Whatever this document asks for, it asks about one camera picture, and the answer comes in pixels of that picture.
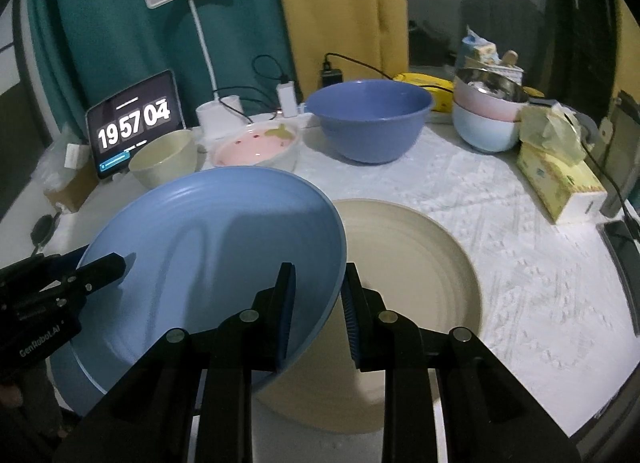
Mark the yellow tissue box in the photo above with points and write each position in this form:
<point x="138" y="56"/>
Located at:
<point x="555" y="180"/>

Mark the white power strip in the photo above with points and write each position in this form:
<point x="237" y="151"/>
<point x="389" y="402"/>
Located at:
<point x="303" y="110"/>

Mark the pale blue bowl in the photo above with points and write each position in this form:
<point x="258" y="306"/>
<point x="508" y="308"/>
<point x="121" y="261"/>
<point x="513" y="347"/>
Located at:
<point x="480" y="134"/>

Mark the large blue bowl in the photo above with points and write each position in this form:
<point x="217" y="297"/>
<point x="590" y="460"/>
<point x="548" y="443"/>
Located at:
<point x="370" y="138"/>

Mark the small white box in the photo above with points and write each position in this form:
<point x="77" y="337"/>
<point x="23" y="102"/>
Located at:
<point x="73" y="155"/>

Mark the black charger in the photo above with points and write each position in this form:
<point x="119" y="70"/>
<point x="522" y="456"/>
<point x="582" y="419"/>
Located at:
<point x="331" y="78"/>

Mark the grey cloth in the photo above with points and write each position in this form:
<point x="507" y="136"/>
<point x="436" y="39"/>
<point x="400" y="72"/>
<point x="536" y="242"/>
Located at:
<point x="580" y="118"/>

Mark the yellow curtain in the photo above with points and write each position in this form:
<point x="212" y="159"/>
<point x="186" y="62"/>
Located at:
<point x="627" y="33"/>
<point x="340" y="3"/>

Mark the white basket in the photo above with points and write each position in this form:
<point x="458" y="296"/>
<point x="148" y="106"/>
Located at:
<point x="500" y="72"/>

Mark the clear plastic bag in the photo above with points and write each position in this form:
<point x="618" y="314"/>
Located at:
<point x="52" y="158"/>

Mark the tablet with clock display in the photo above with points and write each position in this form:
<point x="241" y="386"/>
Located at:
<point x="135" y="125"/>

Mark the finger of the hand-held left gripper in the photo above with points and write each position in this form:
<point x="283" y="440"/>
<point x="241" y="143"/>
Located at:
<point x="105" y="268"/>

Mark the pink strawberry bowl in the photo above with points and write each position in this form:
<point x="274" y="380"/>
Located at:
<point x="255" y="147"/>

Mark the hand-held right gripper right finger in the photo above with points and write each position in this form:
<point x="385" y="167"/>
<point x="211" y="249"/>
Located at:
<point x="350" y="325"/>

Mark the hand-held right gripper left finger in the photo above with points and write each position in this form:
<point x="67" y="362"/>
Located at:
<point x="285" y="315"/>

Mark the cream bowl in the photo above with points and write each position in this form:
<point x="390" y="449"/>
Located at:
<point x="165" y="160"/>

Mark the black smartphone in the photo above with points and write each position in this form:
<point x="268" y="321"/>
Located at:
<point x="625" y="253"/>

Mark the cardboard box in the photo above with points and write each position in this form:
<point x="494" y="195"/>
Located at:
<point x="70" y="193"/>

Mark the teal curtain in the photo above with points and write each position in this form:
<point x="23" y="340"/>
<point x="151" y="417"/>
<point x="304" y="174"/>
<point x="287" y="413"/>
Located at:
<point x="125" y="43"/>

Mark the light blue plate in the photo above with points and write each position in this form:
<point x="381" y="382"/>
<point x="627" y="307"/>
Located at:
<point x="200" y="253"/>

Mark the blue and white packet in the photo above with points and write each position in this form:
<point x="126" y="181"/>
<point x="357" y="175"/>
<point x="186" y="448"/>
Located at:
<point x="475" y="45"/>

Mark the white charger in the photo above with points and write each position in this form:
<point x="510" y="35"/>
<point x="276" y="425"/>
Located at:
<point x="287" y="100"/>

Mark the steel thermos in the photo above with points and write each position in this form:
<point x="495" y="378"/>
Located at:
<point x="622" y="143"/>

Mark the black round puck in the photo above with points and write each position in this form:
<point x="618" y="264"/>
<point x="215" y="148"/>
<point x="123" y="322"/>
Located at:
<point x="42" y="229"/>

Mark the beige plate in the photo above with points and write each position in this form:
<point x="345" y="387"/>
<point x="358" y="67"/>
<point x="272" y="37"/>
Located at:
<point x="405" y="253"/>

